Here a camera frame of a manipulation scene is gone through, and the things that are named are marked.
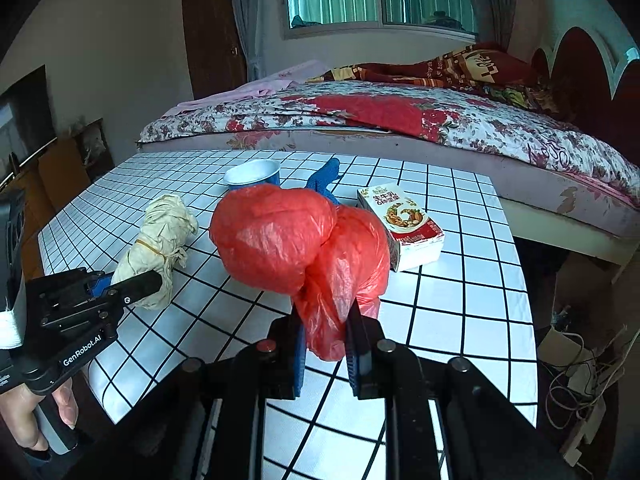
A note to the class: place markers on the cardboard box under bed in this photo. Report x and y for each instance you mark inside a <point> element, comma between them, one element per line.
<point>586,316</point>

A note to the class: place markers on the red plastic bag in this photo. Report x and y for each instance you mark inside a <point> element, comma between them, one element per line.
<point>295,242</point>

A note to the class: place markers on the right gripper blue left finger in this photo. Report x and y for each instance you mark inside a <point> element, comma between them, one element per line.
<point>299,353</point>

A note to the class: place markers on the small blue yogurt cup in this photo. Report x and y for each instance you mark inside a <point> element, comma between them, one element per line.
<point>253,172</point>

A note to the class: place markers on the bed with floral sheet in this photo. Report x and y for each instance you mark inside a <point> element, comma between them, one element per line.
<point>549,166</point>

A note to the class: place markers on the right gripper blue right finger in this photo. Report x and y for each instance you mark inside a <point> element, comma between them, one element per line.
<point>358,353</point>

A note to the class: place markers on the dark wooden door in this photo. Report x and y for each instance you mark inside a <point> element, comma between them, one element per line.
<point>215,57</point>

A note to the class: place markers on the black television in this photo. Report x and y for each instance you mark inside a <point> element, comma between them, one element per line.
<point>26,120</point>

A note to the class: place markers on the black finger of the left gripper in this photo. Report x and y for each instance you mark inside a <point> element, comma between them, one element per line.
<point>131,290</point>

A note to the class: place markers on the person's left hand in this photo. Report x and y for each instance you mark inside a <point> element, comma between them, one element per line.
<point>17,411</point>

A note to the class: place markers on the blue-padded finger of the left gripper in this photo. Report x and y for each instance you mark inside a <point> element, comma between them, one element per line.
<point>101,285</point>

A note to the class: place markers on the cream paper bundle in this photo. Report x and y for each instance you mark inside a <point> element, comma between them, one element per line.
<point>159,246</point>

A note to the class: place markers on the red heart-shaped headboard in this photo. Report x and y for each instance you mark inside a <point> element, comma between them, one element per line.
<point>582,91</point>

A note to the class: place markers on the framed picture on cabinet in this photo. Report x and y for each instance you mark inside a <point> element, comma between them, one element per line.
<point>93,150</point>

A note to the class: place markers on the red patterned blanket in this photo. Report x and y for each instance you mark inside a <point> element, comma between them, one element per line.
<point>482,69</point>

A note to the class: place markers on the nut milk carton red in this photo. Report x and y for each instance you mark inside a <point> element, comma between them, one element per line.
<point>414,237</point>

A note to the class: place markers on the pink cloth on bed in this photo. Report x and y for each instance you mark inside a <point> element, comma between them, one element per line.
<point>266,86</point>

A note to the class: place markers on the dark blue cloth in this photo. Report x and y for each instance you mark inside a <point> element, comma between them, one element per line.
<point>320,180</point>

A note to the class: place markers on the grey left window curtain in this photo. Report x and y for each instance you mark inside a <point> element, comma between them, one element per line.
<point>248,22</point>

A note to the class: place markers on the wooden tv cabinet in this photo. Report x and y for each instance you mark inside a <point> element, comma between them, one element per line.
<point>50,182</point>

